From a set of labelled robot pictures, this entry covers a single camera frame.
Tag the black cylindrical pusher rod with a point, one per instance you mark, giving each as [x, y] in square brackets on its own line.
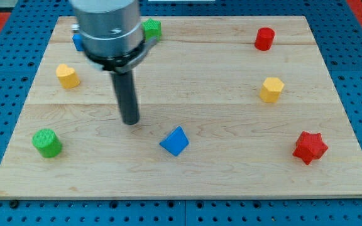
[126, 97]

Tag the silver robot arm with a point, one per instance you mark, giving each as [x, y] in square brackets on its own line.
[112, 37]

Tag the yellow heart block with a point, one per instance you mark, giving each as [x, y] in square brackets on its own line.
[67, 76]

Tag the blue triangle block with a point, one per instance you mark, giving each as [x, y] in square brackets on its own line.
[175, 142]

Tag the green star block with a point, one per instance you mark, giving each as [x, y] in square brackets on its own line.
[152, 29]

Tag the blue cube block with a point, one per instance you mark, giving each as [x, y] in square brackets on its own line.
[77, 40]

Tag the green cylinder block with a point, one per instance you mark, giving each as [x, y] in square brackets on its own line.
[47, 143]

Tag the light wooden board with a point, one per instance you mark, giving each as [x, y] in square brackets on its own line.
[204, 75]

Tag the yellow hexagon block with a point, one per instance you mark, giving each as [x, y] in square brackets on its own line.
[271, 89]

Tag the red cylinder block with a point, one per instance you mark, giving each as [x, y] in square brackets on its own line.
[264, 38]

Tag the red star block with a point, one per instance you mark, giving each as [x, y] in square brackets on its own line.
[309, 147]

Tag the blue perforated base mat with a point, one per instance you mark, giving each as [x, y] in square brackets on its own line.
[24, 39]

